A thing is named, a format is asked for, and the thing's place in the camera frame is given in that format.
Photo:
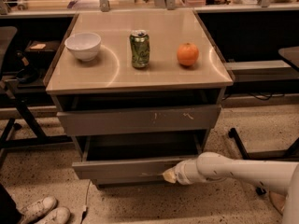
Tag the black desk frame left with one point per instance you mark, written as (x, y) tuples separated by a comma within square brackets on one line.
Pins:
[(40, 138)]

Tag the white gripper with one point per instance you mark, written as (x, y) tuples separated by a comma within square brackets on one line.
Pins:
[(181, 173)]

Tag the grey drawer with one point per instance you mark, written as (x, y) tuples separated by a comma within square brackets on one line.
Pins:
[(134, 155), (128, 181), (139, 120)]

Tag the white ceramic bowl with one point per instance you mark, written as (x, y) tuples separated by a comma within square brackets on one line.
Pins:
[(84, 46)]

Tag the black table leg frame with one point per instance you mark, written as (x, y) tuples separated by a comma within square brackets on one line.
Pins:
[(243, 146)]

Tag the white right sneaker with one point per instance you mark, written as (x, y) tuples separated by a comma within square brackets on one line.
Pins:
[(58, 215)]

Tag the grey bottom drawer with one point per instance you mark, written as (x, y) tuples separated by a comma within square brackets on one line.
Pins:
[(128, 181)]

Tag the white left sneaker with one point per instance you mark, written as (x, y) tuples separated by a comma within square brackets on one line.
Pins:
[(37, 209)]

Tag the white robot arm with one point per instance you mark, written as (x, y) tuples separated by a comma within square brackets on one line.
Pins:
[(213, 167)]

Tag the green soda can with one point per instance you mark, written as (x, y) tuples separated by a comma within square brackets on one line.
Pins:
[(140, 48)]

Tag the black box with label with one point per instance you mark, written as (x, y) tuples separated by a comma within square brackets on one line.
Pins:
[(42, 46)]

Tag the dark round table top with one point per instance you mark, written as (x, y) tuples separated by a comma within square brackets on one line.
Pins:
[(291, 56)]

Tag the orange fruit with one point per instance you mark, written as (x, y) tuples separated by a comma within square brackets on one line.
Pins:
[(187, 54)]

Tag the grey drawer cabinet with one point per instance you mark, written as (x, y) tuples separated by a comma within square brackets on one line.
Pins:
[(110, 82)]

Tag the grey top drawer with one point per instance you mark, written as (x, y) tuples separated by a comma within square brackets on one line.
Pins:
[(139, 120)]

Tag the white sneaker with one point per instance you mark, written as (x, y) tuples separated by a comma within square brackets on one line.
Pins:
[(58, 215), (37, 209)]

